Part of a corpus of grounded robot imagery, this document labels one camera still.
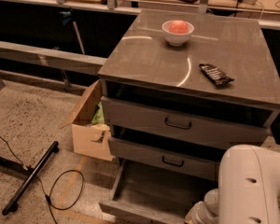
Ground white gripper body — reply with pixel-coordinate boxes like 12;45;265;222
188;202;218;224

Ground grey bottom drawer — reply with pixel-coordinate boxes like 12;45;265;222
99;160;217;224

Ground grey drawer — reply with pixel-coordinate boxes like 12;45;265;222
108;137;219;181
99;160;217;224
101;96;268;149

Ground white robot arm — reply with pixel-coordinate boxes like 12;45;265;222
185;145;280;224

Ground grey middle drawer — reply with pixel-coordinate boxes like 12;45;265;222
108;137;219;181

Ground grey top drawer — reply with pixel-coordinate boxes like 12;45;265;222
101;96;268;149

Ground grey drawer cabinet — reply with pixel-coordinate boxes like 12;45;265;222
97;8;280;161

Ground cardboard box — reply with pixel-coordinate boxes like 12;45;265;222
61;81;113;161

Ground green bag in box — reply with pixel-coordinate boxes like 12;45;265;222
91;102;105;125

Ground white bowl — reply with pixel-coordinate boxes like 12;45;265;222
161;21;194;46

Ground black stand leg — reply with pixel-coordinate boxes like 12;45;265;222
2;141;59;216

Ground red apple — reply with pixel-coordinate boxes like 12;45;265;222
169;21;189;34

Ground black floor cable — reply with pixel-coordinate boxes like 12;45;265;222
0;129;85;224

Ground grey metal rail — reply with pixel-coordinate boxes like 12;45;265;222
0;41;106;76

